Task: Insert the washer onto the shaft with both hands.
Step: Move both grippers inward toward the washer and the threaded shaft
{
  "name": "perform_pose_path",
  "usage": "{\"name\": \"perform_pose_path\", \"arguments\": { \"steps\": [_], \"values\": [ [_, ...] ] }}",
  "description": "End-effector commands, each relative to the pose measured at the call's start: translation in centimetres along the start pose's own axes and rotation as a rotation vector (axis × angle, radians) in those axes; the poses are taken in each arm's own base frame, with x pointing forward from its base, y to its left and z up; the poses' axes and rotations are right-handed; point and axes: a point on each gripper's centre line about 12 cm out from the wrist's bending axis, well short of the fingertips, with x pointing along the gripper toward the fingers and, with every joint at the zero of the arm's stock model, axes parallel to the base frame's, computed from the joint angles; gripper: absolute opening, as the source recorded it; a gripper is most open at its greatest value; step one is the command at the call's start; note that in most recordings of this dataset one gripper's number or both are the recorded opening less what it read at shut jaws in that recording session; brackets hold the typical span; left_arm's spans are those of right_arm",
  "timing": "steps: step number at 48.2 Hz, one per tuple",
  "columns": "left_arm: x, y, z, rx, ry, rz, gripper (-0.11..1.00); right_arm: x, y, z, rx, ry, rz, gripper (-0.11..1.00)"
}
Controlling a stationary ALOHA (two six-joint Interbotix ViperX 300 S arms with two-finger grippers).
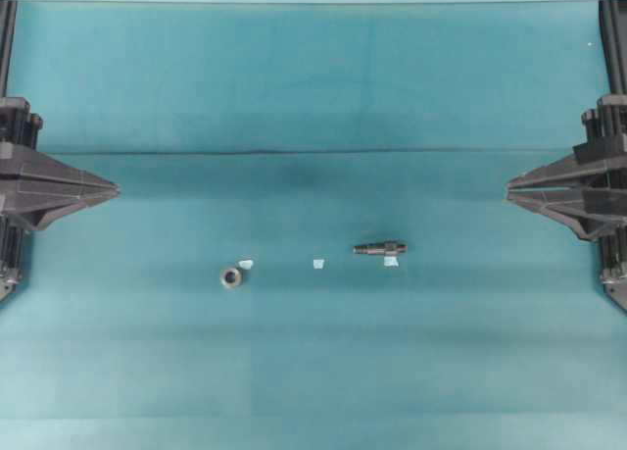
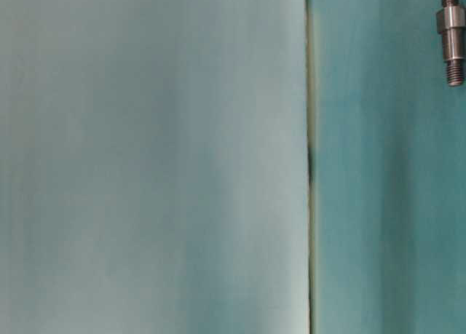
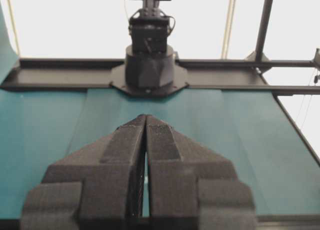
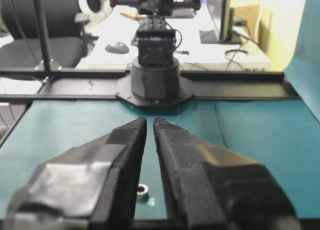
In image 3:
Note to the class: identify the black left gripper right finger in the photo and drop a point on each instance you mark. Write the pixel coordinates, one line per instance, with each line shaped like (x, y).
(191, 186)

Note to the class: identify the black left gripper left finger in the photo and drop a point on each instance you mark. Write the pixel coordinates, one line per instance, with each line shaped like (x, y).
(97, 186)

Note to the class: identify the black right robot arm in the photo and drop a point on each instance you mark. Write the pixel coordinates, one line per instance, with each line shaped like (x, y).
(149, 39)

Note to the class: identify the black aluminium frame rail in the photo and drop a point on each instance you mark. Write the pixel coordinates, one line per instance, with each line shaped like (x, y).
(82, 74)

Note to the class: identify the black vertical frame post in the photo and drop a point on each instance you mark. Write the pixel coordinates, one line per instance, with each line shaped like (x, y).
(263, 28)

